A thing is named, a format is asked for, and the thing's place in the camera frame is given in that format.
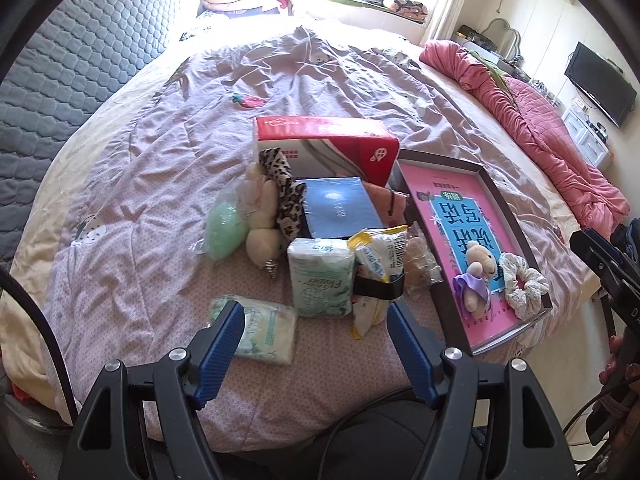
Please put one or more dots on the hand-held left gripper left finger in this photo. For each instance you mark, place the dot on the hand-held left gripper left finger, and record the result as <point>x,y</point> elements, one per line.
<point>220,350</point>

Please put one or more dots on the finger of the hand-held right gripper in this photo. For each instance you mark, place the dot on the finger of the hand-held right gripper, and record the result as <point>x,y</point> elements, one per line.
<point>592,252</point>

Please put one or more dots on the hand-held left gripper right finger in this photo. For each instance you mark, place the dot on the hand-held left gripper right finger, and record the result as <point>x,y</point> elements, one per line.
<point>410,350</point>

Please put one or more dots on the pale green tissue pack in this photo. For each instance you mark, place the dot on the pale green tissue pack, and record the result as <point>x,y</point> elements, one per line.
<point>260,330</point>

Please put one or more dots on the small teddy bear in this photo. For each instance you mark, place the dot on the small teddy bear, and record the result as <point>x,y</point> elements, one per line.
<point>477,265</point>

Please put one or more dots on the brown shallow box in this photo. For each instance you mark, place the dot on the brown shallow box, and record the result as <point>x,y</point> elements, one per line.
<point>500,195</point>

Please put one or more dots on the green white tissue pack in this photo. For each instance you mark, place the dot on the green white tissue pack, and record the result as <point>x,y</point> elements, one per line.
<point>320,280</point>

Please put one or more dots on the green puff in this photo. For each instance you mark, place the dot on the green puff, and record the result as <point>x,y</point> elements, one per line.
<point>225,225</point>

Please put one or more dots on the person's right hand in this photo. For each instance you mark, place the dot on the person's right hand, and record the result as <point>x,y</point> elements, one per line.
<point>612,360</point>

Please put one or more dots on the black elastic band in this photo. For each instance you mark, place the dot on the black elastic band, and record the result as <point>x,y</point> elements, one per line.
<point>380,287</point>

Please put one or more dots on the white floral scrunchie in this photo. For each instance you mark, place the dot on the white floral scrunchie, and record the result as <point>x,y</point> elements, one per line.
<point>530,300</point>

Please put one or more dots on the clear bag of snacks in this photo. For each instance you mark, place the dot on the clear bag of snacks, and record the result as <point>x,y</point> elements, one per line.
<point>422,265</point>

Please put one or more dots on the cream plush toy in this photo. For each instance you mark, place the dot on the cream plush toy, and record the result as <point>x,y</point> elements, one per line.
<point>262,247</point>

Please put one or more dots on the white drawer cabinet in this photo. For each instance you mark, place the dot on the white drawer cabinet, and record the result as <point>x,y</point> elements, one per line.
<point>587,140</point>

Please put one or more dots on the pink quilt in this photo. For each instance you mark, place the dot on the pink quilt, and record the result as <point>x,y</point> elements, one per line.
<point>540,130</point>

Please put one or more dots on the orange pink cloth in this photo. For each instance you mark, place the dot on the orange pink cloth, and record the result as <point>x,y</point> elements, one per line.
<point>380,200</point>

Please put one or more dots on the pink blue book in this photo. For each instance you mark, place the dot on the pink blue book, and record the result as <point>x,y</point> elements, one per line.
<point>440,195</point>

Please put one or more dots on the dark blue box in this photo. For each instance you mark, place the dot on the dark blue box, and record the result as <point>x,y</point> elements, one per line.
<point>335,207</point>

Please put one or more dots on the black television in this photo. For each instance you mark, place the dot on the black television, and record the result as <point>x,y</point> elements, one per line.
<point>600,85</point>

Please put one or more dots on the leopard print scrunchie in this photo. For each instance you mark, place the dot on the leopard print scrunchie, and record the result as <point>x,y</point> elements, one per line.
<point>282,175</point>

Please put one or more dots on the cream bed sheet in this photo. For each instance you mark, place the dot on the cream bed sheet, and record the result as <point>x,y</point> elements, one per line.
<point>30,340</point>

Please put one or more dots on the green cloth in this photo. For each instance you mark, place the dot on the green cloth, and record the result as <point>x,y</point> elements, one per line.
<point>490,70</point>

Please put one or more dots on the red tissue box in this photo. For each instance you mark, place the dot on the red tissue box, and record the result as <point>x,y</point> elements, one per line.
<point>325,135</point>

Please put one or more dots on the arched mirror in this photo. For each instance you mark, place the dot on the arched mirror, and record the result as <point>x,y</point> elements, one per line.
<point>502,37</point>

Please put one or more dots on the purple bedspread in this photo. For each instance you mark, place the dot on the purple bedspread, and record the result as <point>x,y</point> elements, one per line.
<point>200,110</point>

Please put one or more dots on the cluttered dresser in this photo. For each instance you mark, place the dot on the cluttered dresser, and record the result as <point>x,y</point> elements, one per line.
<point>472,35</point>

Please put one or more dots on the cream curtain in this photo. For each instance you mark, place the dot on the cream curtain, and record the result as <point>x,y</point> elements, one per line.
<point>450,0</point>

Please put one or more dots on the floral cushion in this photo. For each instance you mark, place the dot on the floral cushion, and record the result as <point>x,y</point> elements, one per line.
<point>407,7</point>

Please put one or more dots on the grey quilted headboard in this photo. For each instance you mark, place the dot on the grey quilted headboard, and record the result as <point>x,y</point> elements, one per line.
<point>90,50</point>

